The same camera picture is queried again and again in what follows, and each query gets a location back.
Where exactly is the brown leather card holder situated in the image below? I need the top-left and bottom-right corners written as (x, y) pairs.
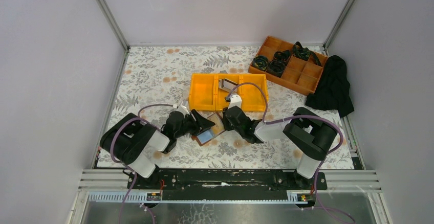
top-left (191, 113), bottom-right (226, 146)

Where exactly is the yellow plastic bin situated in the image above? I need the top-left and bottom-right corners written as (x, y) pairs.
top-left (216, 75), bottom-right (240, 110)
top-left (238, 74), bottom-right (269, 112)
top-left (188, 73), bottom-right (216, 111)

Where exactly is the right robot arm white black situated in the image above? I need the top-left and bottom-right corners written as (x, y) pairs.
top-left (223, 106), bottom-right (343, 179)

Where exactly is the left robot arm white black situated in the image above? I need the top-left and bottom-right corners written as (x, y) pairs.
top-left (99, 109), bottom-right (215, 178)

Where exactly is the rolled tie green yellow pattern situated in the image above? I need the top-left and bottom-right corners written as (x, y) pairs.
top-left (252, 55), bottom-right (269, 72)

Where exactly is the rolled tie dark brown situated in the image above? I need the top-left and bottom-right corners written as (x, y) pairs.
top-left (267, 60), bottom-right (286, 78)

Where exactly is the wooden compartment tray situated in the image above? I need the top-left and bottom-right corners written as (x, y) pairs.
top-left (248, 36), bottom-right (328, 96)

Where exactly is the rolled tie dark orange pattern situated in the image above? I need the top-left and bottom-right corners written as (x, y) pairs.
top-left (273, 50), bottom-right (291, 65)

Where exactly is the loose dark floral tie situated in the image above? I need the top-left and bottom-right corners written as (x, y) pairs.
top-left (291, 41), bottom-right (322, 66)

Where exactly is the black cloth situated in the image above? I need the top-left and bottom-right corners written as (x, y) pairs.
top-left (305, 55), bottom-right (355, 118)

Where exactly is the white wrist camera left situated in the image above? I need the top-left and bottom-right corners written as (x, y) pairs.
top-left (173, 104), bottom-right (190, 115)

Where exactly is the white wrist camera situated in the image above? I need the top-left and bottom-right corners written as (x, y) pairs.
top-left (173, 104), bottom-right (190, 115)
top-left (225, 94), bottom-right (242, 109)

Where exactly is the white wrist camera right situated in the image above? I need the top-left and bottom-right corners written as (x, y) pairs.
top-left (225, 94), bottom-right (242, 109)

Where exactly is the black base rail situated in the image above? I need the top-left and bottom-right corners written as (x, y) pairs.
top-left (127, 168), bottom-right (328, 201)

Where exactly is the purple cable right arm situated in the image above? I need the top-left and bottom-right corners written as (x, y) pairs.
top-left (225, 82), bottom-right (344, 196)

